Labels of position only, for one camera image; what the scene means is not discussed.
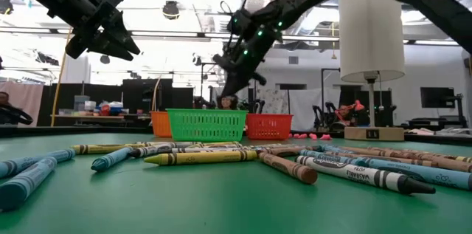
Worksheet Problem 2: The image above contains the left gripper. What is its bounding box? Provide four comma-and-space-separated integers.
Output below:
65, 4, 142, 62

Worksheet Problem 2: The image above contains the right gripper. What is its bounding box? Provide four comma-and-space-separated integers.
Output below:
212, 30, 272, 97

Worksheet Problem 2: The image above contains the yellow crayon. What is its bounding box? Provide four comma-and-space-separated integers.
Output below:
198, 140, 243, 148
142, 149, 259, 167
70, 141, 170, 156

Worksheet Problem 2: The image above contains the person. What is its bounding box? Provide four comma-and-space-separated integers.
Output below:
0, 92, 23, 126
215, 94, 240, 111

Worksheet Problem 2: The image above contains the green plastic basket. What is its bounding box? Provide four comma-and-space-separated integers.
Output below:
165, 108, 249, 142

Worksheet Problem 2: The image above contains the red plastic basket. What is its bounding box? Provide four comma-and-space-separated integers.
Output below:
245, 113, 294, 141

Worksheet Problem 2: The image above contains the yellow pole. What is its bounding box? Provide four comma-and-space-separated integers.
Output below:
50, 29, 73, 128

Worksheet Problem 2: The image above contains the cluttered background table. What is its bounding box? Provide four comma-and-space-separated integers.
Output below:
50, 95, 152, 128

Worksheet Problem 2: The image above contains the orange plastic basket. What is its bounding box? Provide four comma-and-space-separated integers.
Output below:
150, 111, 173, 139

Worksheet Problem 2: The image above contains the pink curtain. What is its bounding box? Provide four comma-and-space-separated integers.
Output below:
0, 80, 44, 128

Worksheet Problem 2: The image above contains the red desk lamp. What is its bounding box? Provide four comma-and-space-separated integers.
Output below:
333, 99, 366, 124

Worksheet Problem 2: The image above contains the green table mat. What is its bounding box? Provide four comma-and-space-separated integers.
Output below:
0, 132, 472, 234

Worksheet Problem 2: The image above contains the white shade table lamp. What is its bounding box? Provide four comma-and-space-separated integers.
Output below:
338, 0, 406, 142

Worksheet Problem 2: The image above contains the black monitor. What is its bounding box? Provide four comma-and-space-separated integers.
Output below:
420, 86, 457, 109

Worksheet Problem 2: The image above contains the black partition wall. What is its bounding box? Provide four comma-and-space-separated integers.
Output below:
36, 78, 195, 128

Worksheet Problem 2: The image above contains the black ceiling dome camera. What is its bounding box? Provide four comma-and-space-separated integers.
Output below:
162, 0, 181, 21

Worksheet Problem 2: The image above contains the black ring hoop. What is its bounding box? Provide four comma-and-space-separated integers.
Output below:
0, 103, 34, 126

